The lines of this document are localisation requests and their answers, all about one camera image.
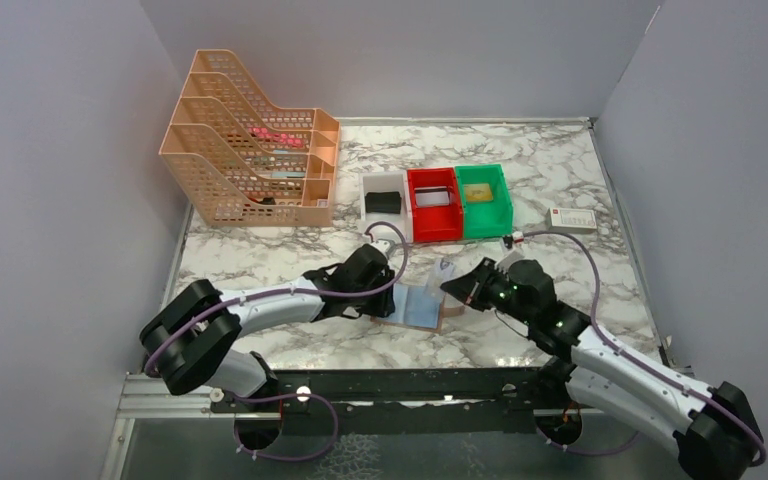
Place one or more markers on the white plastic bin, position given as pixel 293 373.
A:
pixel 381 182

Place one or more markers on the black mounting rail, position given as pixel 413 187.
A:
pixel 565 425

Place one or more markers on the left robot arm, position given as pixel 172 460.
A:
pixel 189 343

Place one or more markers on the white VIP card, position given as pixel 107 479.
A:
pixel 441 271

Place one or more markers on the red black stamp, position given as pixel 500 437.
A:
pixel 267 200

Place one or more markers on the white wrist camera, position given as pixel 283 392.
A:
pixel 386 247
pixel 510 244

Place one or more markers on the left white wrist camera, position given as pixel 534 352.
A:
pixel 386 247

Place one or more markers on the green plastic bin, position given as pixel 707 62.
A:
pixel 491 219

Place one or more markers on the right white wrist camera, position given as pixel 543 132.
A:
pixel 510 244

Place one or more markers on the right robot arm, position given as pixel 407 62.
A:
pixel 711 431

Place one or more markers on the white card in red bin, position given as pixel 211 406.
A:
pixel 432 197

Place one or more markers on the light blue credit card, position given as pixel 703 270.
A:
pixel 413 309

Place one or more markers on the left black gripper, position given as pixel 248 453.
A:
pixel 383 305

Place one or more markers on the pink items in organizer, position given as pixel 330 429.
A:
pixel 275 140

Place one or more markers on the peach plastic file organizer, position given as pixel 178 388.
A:
pixel 219 166

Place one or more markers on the white box with red label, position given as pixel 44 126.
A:
pixel 571 221

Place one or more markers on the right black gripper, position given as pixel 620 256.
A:
pixel 470 286

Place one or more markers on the gold card in green bin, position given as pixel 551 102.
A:
pixel 478 193

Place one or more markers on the aluminium frame rail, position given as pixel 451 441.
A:
pixel 172 397

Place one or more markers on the black credit card from holder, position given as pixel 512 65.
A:
pixel 389 202

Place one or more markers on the red plastic bin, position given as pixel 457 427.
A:
pixel 437 212

